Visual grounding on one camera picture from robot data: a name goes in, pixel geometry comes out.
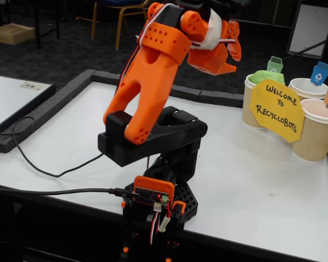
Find gold frame blue chair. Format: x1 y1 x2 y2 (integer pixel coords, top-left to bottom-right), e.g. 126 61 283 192
75 0 155 51

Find cardboard box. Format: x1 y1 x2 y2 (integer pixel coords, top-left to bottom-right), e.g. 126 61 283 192
0 23 36 46

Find servo wire bundle with connector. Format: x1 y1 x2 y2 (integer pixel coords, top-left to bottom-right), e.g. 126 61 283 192
149 203 172 246

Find yellow handwritten welcome sign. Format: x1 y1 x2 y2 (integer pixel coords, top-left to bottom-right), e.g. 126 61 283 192
249 79 306 143

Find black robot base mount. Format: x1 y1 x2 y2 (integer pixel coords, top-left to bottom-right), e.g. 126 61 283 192
120 158 199 262

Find thin black camera cable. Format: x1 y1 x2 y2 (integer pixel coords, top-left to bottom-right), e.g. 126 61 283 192
0 116 105 178

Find short black foam border strip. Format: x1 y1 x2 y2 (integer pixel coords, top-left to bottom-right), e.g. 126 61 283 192
199 89 244 109

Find green recycle bin sign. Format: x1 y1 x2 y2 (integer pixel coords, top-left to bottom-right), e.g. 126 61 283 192
267 56 284 74

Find pale label sticker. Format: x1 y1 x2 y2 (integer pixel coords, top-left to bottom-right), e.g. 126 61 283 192
19 81 46 91

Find white panel on stand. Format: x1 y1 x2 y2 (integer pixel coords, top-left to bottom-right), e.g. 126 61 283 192
286 3 328 59

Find black metal table legs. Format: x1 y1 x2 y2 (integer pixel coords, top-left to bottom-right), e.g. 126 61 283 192
32 0 61 50

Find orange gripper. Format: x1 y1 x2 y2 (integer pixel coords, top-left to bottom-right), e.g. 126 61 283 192
187 20 243 76

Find orange controller board holder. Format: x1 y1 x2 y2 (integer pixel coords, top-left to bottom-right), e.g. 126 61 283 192
133 176 175 211

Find green paper wad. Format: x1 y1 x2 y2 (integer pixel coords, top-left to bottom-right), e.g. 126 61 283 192
248 70 286 85

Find white board with black frame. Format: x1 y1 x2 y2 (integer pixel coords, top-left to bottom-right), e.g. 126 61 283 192
0 73 56 140

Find black usb cable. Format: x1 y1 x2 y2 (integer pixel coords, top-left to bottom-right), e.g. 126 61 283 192
0 182 133 199

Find blue recycle bin sign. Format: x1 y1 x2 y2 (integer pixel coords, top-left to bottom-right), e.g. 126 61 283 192
310 61 328 85

